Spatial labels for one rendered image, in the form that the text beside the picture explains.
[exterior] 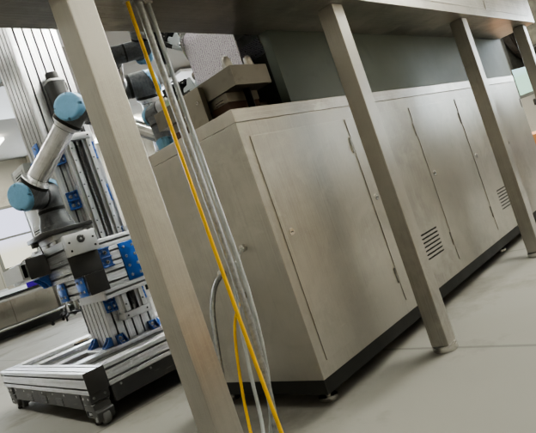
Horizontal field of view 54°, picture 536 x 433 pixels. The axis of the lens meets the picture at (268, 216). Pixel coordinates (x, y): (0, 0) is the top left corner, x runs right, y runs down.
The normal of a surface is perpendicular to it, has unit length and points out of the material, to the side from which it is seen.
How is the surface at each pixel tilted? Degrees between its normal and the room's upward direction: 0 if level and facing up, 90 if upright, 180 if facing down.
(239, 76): 90
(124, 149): 90
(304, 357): 90
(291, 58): 90
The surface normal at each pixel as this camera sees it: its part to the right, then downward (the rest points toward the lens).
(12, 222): 0.63, -0.21
